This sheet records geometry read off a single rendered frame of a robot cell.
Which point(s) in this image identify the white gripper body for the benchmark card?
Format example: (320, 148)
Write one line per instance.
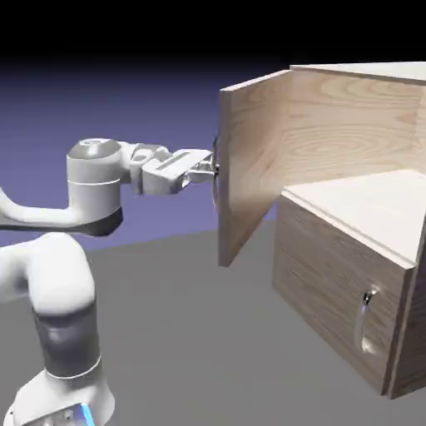
(166, 173)

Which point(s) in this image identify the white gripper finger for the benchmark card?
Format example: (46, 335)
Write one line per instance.
(199, 176)
(204, 165)

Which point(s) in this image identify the light wood cabinet door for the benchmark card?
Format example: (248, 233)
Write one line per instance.
(336, 293)
(246, 159)

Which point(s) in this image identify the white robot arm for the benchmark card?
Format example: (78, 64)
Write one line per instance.
(93, 179)

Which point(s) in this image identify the light wood cabinet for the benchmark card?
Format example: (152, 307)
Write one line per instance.
(359, 206)

